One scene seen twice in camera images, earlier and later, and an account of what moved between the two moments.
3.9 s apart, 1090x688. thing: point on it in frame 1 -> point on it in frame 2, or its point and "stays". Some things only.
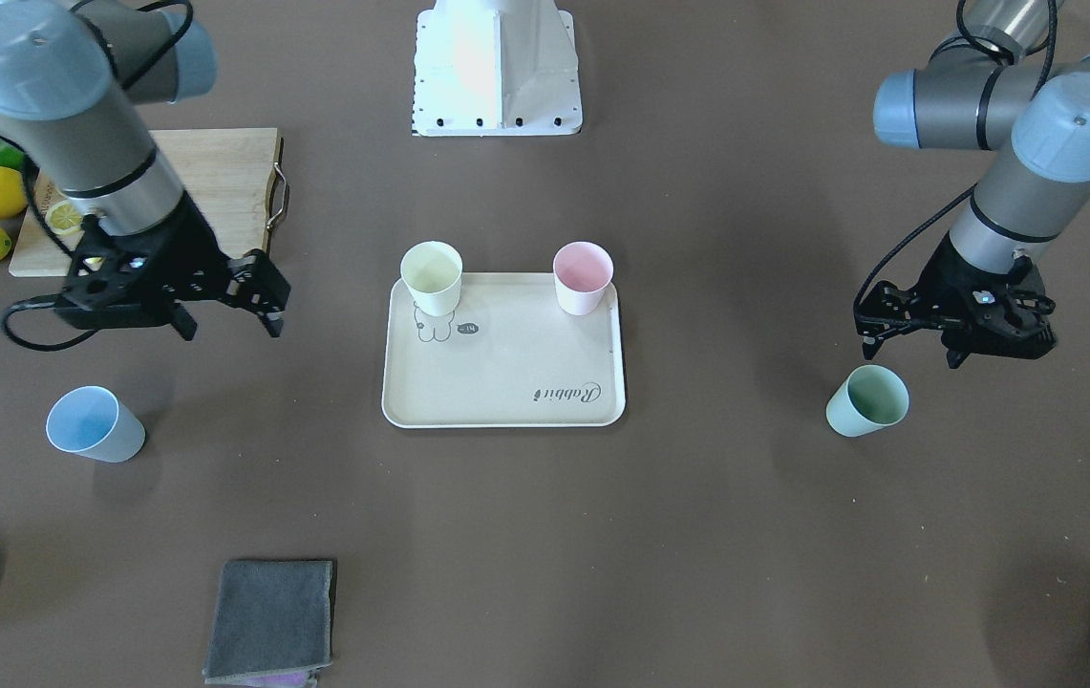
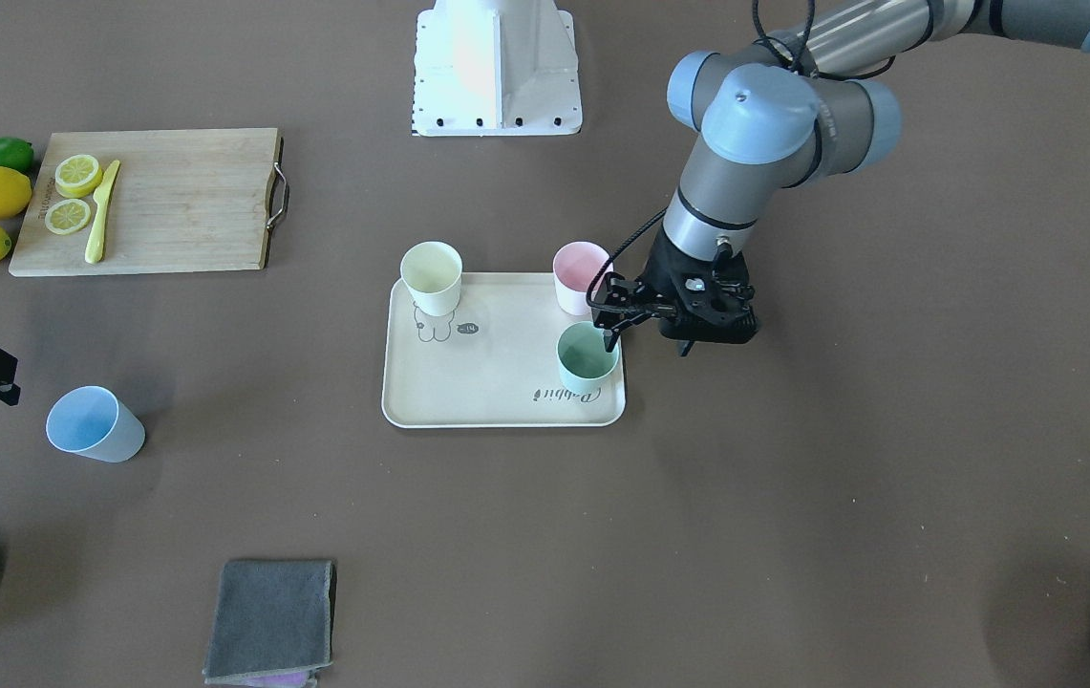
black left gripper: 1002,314 -> 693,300
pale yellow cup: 432,272 stays
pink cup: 583,271 stays
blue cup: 95,422 stays
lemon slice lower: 63,218 stays
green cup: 870,397 -> 584,361
